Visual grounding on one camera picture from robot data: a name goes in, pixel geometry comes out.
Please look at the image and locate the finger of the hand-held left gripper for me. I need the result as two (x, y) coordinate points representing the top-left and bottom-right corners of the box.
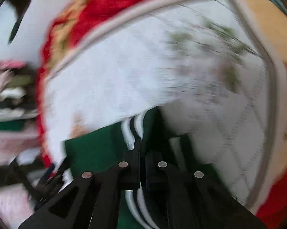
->
(29, 157), (71, 211)

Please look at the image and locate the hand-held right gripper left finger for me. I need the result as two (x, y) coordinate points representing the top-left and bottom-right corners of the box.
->
(18, 137), (142, 229)

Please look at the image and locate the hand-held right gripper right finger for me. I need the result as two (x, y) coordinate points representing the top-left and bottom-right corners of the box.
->
(142, 148), (268, 229)

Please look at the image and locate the green white varsity jacket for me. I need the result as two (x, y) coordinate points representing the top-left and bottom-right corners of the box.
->
(62, 107), (220, 229)

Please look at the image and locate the pile of hanging clothes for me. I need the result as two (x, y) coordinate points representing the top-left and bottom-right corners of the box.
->
(0, 61), (42, 148)

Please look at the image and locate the white quilted floral mat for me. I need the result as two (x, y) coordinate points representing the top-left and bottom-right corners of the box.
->
(42, 0), (285, 210)

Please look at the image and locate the black mesh fabric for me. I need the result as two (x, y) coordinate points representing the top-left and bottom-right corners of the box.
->
(0, 0), (32, 44)

